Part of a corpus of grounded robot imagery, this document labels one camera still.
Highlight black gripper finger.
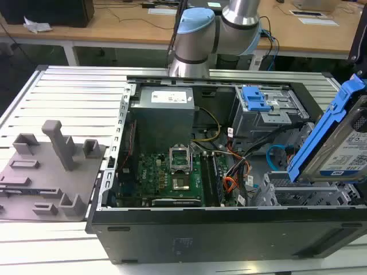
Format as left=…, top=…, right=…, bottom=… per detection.
left=350, top=107, right=367, bottom=131

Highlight hard disk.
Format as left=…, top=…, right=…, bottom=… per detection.
left=286, top=73, right=367, bottom=184

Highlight blue disk wire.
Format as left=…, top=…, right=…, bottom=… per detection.
left=266, top=144, right=290, bottom=173

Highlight metal disk bay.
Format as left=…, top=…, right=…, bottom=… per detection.
left=257, top=171, right=367, bottom=207

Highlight black RAM slot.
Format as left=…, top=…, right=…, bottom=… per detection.
left=200, top=153, right=214, bottom=207
left=210, top=153, right=225, bottom=206

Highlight metal drive cage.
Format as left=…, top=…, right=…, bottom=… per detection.
left=231, top=85, right=311, bottom=144

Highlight blue plastic drive latch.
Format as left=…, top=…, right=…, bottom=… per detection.
left=241, top=86, right=272, bottom=112

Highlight black open PC case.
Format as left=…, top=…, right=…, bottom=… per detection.
left=85, top=74, right=367, bottom=265

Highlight CPU socket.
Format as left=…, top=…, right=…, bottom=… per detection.
left=171, top=175, right=192, bottom=193

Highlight metal socket cover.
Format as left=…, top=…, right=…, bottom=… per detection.
left=169, top=145, right=192, bottom=174

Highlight grey power supply unit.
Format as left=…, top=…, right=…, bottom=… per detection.
left=130, top=87, right=196, bottom=153

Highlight black graphics card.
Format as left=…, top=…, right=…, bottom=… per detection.
left=151, top=198, right=204, bottom=207

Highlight green motherboard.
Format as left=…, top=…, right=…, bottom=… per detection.
left=114, top=151, right=239, bottom=207

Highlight wooden desk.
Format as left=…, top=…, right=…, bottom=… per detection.
left=0, top=0, right=365, bottom=60

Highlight black box on desk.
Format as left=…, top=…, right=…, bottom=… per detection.
left=0, top=0, right=95, bottom=29

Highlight grey parts rack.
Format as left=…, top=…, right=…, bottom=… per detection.
left=0, top=119, right=110, bottom=222

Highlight crumpled white paper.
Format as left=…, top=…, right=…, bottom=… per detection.
left=22, top=15, right=53, bottom=34

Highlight blue hanging cable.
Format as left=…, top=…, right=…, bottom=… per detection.
left=266, top=28, right=281, bottom=71

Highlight black wire bundle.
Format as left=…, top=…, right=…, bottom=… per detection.
left=225, top=121, right=305, bottom=203

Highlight yellow power wires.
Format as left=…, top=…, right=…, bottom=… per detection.
left=191, top=107, right=221, bottom=143

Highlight orange wire bundle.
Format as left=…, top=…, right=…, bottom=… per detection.
left=222, top=176, right=240, bottom=199

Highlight red thin wire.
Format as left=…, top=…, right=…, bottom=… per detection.
left=118, top=120, right=136, bottom=173

